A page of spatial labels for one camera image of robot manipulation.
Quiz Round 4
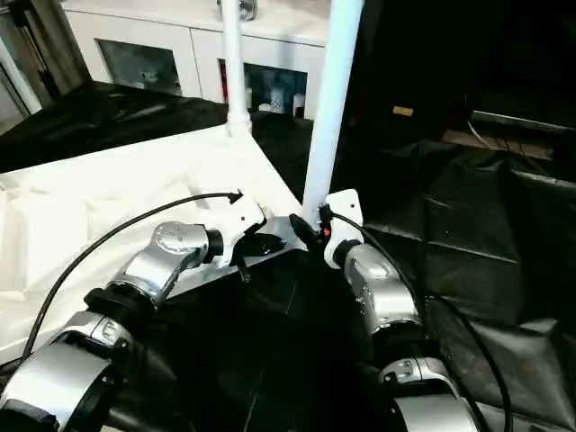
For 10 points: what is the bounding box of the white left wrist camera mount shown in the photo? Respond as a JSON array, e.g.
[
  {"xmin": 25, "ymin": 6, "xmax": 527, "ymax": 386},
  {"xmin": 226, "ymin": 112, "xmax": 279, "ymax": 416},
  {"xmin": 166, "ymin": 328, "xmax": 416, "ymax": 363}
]
[{"xmin": 209, "ymin": 198, "xmax": 267, "ymax": 264}]

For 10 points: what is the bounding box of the white plastic table leg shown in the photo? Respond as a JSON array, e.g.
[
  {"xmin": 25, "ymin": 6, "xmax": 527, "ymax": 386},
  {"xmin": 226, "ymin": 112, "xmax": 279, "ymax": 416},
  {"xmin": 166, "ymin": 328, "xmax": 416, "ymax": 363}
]
[
  {"xmin": 220, "ymin": 0, "xmax": 255, "ymax": 138},
  {"xmin": 300, "ymin": 0, "xmax": 365, "ymax": 226}
]

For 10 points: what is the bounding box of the white door frame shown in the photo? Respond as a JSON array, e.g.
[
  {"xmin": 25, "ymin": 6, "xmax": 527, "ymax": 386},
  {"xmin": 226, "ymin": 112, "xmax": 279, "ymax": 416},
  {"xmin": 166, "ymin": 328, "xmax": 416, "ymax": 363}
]
[{"xmin": 0, "ymin": 36, "xmax": 42, "ymax": 116}]

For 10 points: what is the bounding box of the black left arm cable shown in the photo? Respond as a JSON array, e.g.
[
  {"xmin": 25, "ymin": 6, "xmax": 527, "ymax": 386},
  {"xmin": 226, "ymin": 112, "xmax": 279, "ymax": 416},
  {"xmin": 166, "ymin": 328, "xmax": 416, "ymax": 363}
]
[{"xmin": 20, "ymin": 190, "xmax": 245, "ymax": 365}]

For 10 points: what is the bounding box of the small grey container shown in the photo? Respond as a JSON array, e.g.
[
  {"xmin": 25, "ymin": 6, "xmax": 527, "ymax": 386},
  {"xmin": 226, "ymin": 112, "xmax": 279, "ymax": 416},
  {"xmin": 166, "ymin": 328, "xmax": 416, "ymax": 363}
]
[{"xmin": 216, "ymin": 0, "xmax": 258, "ymax": 23}]

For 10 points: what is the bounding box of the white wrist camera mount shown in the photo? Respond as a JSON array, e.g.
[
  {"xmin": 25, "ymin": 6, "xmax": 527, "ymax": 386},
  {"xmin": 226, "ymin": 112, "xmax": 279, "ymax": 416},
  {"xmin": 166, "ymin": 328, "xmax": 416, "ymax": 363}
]
[
  {"xmin": 318, "ymin": 189, "xmax": 366, "ymax": 270},
  {"xmin": 209, "ymin": 198, "xmax": 267, "ymax": 264}
]

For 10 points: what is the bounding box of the dark metal rail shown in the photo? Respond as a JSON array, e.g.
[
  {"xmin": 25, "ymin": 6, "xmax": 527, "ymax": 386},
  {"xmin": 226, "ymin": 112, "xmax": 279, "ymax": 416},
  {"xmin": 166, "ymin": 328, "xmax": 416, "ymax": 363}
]
[{"xmin": 468, "ymin": 110, "xmax": 576, "ymax": 138}]

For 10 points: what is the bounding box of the white plastic table top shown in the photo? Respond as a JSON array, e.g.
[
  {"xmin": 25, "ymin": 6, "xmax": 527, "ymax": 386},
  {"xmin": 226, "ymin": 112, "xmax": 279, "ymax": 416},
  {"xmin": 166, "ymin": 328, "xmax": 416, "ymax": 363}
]
[{"xmin": 0, "ymin": 124, "xmax": 314, "ymax": 361}]

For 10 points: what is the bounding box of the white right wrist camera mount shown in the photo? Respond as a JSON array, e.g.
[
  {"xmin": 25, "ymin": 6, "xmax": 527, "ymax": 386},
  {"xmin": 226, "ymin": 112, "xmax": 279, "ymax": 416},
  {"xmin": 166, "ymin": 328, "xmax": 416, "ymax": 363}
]
[{"xmin": 318, "ymin": 189, "xmax": 366, "ymax": 270}]

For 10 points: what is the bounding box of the white glass-door cabinet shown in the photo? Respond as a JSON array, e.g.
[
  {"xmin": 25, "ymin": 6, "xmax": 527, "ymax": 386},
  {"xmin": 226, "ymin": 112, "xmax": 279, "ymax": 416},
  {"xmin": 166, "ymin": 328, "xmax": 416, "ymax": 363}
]
[{"xmin": 61, "ymin": 0, "xmax": 336, "ymax": 122}]

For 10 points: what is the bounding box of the black plastic mat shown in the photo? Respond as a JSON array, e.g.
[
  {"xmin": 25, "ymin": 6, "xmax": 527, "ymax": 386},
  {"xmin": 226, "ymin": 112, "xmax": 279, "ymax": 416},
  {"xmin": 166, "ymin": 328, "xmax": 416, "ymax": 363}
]
[{"xmin": 0, "ymin": 83, "xmax": 576, "ymax": 432}]

